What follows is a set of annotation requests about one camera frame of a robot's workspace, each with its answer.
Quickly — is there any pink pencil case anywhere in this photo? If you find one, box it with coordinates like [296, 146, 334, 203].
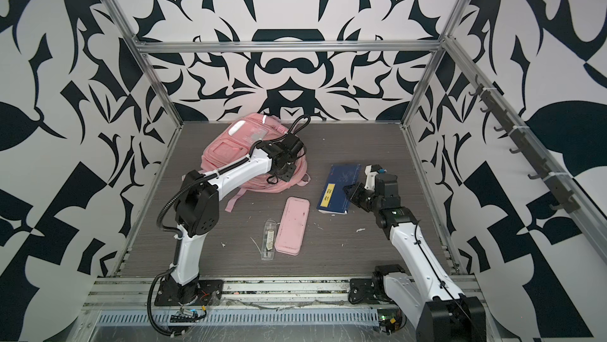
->
[274, 197, 310, 256]

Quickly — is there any clear plastic packet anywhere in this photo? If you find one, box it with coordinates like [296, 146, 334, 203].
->
[260, 219, 278, 261]

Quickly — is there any white cable duct strip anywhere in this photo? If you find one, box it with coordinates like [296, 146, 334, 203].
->
[97, 308, 380, 327]

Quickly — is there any blue notebook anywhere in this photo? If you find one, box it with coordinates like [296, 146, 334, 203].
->
[317, 164, 361, 215]

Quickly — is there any aluminium cage frame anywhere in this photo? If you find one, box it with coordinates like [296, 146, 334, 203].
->
[101, 0, 606, 259]

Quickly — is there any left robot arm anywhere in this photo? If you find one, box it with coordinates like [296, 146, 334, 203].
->
[156, 115, 311, 305]

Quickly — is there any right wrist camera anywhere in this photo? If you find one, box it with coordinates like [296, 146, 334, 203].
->
[365, 164, 386, 191]

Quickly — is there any pink student backpack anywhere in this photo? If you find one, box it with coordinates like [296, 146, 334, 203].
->
[201, 113, 311, 212]

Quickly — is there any wall hook rail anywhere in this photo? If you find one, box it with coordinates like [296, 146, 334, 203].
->
[471, 83, 582, 214]

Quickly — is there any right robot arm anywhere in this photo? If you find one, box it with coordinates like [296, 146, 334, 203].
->
[344, 171, 487, 341]

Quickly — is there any green lit circuit board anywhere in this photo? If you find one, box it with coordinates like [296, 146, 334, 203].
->
[379, 313, 408, 335]

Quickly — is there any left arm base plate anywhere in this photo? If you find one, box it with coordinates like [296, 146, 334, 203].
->
[154, 277, 224, 307]

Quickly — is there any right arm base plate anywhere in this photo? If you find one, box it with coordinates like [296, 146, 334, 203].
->
[348, 278, 396, 305]

